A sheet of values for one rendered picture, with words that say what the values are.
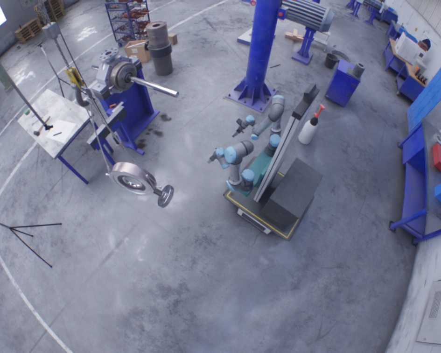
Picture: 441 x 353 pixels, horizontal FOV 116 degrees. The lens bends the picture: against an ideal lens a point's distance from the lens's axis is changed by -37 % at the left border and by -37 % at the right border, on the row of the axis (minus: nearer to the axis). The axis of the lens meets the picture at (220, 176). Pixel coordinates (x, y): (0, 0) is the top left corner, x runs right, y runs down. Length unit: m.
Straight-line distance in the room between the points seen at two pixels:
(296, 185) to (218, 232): 1.15
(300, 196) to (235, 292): 1.34
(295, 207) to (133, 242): 1.97
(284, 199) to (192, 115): 2.19
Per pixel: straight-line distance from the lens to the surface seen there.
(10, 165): 5.16
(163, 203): 1.75
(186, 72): 4.52
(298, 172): 2.20
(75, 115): 3.10
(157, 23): 4.24
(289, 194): 2.06
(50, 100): 3.79
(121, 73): 2.74
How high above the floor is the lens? 2.65
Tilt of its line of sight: 64 degrees down
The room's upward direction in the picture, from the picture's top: 3 degrees clockwise
